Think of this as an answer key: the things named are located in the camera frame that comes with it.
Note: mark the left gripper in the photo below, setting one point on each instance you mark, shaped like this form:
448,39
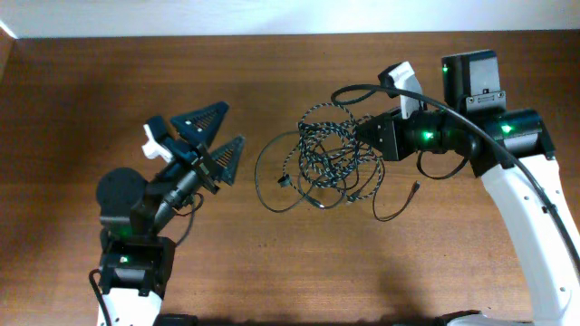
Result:
202,166

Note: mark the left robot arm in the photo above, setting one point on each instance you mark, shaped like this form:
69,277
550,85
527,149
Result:
136,260

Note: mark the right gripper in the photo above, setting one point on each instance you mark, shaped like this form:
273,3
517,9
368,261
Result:
394,136

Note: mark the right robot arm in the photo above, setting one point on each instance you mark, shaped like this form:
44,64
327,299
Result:
510,151

